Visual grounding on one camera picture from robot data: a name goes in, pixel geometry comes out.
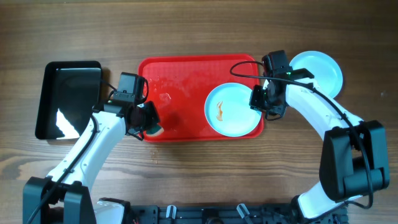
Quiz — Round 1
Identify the green and orange sponge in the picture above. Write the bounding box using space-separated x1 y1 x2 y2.
146 124 164 137

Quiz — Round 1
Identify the white plate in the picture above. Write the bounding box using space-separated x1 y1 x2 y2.
334 84 343 99
204 83 261 138
290 51 343 98

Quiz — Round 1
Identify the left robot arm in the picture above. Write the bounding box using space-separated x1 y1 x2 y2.
23 100 160 223

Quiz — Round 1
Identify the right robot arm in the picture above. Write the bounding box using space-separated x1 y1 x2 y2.
249 68 390 223

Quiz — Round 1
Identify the red plastic tray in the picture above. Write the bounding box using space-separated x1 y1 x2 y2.
138 54 259 142

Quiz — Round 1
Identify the black rectangular water basin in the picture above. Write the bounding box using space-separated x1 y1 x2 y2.
35 61 103 140

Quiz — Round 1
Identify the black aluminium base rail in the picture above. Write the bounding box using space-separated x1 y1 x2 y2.
126 203 349 224

